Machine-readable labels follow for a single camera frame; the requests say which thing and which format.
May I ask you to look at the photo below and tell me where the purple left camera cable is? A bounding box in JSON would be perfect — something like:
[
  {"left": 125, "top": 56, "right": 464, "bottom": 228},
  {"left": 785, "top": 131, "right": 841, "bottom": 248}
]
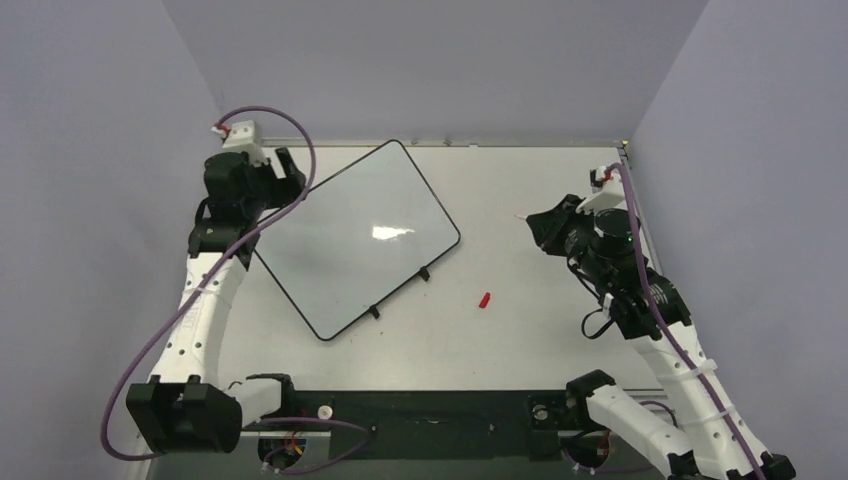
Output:
[{"left": 99, "top": 105, "right": 376, "bottom": 476}]

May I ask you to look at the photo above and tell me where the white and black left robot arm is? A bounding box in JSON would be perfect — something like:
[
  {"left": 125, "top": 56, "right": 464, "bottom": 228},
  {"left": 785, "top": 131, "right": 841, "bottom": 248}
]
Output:
[{"left": 125, "top": 147, "right": 308, "bottom": 455}]

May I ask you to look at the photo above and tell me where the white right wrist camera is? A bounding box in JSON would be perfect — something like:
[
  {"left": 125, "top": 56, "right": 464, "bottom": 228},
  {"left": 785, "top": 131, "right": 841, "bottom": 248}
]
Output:
[{"left": 576, "top": 165, "right": 625, "bottom": 214}]

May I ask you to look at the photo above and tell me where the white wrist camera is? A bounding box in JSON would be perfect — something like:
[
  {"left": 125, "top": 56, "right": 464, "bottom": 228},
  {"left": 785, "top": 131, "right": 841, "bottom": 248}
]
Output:
[
  {"left": 222, "top": 120, "right": 270, "bottom": 168},
  {"left": 576, "top": 165, "right": 625, "bottom": 214}
]

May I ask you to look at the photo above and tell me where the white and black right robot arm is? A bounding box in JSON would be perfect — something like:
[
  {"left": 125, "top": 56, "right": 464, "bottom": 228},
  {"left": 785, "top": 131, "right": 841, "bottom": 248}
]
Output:
[{"left": 526, "top": 195, "right": 797, "bottom": 479}]

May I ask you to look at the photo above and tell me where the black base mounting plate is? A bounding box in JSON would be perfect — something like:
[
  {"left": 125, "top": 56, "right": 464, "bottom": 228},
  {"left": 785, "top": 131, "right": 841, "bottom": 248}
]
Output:
[{"left": 246, "top": 390, "right": 612, "bottom": 466}]

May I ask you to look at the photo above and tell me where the white whiteboard black frame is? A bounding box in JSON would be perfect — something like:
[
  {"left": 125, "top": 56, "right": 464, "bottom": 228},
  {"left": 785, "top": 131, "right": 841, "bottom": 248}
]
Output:
[{"left": 257, "top": 140, "right": 461, "bottom": 341}]

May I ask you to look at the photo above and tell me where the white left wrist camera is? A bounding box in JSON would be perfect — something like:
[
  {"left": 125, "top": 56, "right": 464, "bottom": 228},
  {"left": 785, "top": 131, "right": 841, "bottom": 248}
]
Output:
[{"left": 222, "top": 120, "right": 270, "bottom": 168}]

